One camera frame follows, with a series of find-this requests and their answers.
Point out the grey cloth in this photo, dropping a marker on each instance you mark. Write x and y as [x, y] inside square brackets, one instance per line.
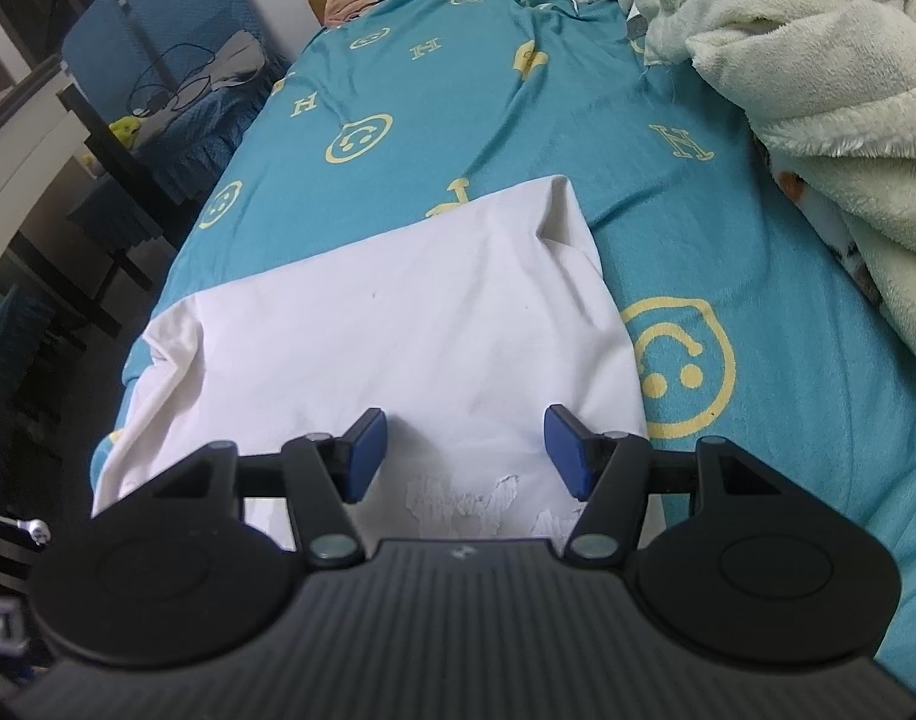
[237, 56]

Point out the white table with black legs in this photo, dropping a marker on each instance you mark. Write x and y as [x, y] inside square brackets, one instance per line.
[30, 150]

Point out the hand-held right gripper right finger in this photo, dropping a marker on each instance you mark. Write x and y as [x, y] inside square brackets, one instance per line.
[567, 457]

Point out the white t-shirt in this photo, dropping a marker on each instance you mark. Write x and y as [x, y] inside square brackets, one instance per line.
[428, 315]

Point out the yellow green plush toy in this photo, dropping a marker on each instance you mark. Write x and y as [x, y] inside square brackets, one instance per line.
[125, 132]

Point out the teal printed bed sheet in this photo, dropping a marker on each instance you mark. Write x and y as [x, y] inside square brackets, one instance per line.
[503, 112]

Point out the pale green fleece blanket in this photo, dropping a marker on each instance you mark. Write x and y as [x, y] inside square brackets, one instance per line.
[841, 90]

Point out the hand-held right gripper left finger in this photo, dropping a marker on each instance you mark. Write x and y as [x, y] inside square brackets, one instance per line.
[364, 457]

